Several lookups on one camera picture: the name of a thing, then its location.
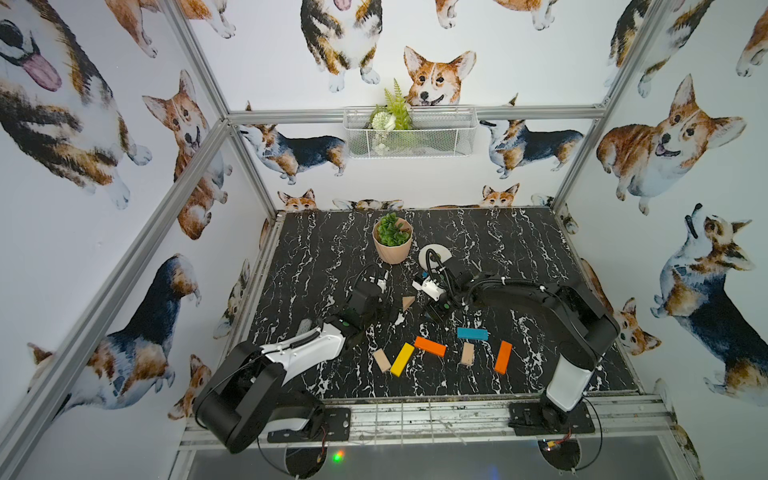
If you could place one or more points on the teal long block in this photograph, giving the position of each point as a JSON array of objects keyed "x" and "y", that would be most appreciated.
[{"x": 472, "y": 334}]

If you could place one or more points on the wooden triangle block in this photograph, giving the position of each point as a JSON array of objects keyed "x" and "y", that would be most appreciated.
[{"x": 407, "y": 302}]

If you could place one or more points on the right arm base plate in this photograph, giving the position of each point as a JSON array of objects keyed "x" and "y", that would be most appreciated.
[{"x": 540, "y": 419}]

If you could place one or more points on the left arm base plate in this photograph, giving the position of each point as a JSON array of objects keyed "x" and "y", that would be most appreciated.
[{"x": 332, "y": 424}]

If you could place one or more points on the white wire wall basket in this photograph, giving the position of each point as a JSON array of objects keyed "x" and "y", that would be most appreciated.
[{"x": 438, "y": 132}]

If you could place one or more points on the green fern with white flower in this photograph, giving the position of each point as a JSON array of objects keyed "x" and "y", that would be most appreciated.
[{"x": 390, "y": 125}]

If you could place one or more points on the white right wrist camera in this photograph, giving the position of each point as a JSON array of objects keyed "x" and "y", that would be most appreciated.
[{"x": 429, "y": 287}]

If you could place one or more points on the natural wood block right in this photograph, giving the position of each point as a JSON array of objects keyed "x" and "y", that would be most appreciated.
[{"x": 468, "y": 354}]

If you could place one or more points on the yellow long block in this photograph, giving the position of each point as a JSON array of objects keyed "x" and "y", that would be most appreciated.
[{"x": 402, "y": 359}]

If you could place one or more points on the pink potted green plant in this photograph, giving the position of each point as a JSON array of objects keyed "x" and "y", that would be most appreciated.
[{"x": 393, "y": 237}]

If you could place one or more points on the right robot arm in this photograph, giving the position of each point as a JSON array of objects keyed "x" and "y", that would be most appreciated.
[{"x": 583, "y": 328}]

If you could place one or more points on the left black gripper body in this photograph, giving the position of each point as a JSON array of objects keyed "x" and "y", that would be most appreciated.
[{"x": 372, "y": 293}]

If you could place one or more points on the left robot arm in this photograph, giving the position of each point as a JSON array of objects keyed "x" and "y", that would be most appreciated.
[{"x": 247, "y": 396}]

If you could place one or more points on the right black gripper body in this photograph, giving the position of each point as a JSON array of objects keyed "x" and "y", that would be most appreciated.
[{"x": 446, "y": 302}]

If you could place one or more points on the orange long block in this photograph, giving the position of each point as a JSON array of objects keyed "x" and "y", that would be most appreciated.
[
  {"x": 503, "y": 358},
  {"x": 430, "y": 346}
]

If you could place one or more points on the small natural wood block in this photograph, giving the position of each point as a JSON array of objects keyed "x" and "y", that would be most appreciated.
[{"x": 382, "y": 361}]

